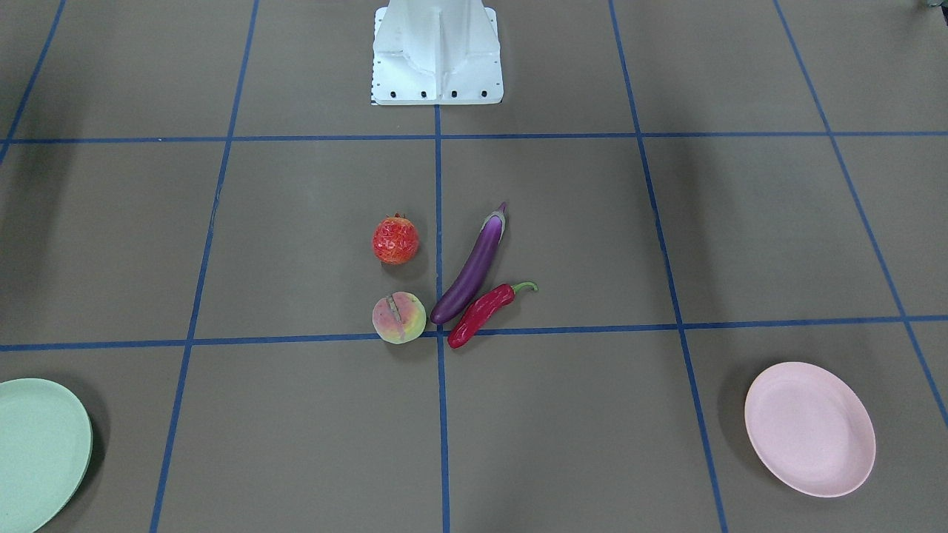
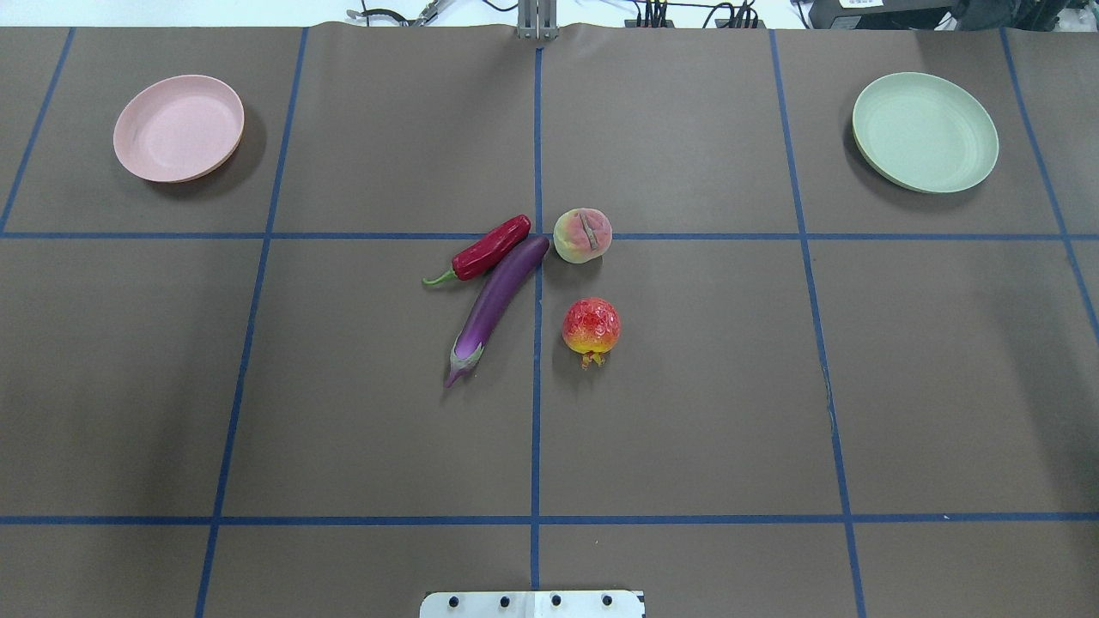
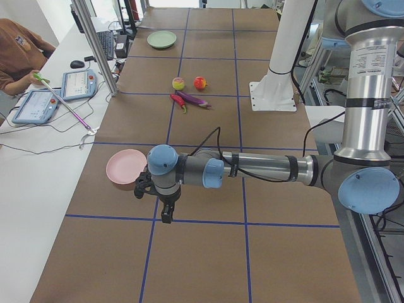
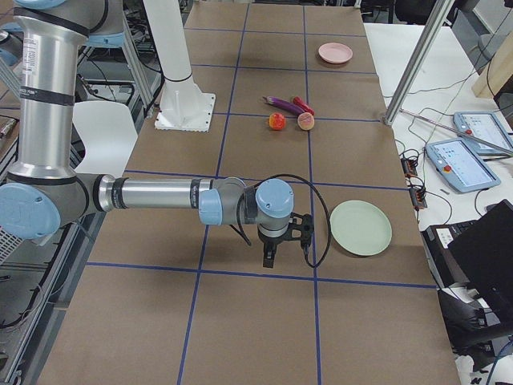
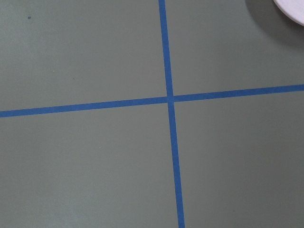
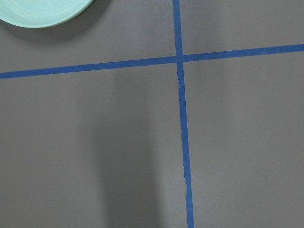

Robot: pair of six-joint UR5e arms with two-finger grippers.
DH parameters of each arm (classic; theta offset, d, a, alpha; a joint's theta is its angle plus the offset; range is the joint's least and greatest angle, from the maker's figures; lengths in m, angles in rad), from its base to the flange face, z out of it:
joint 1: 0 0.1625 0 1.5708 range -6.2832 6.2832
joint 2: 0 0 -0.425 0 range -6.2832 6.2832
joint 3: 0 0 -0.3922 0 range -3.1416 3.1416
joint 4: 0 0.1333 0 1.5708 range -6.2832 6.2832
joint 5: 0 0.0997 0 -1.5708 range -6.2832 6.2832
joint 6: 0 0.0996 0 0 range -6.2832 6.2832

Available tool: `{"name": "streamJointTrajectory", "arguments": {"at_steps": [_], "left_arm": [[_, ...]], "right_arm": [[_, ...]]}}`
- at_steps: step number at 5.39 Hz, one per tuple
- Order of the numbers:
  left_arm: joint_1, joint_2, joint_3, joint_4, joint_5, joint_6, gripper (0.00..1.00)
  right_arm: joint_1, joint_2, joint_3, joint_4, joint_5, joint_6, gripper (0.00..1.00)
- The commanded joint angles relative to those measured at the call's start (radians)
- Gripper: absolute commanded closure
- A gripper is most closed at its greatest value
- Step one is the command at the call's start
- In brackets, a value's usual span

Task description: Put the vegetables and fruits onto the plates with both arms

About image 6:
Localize mint green plate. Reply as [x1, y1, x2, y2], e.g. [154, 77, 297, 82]
[0, 0, 92, 29]

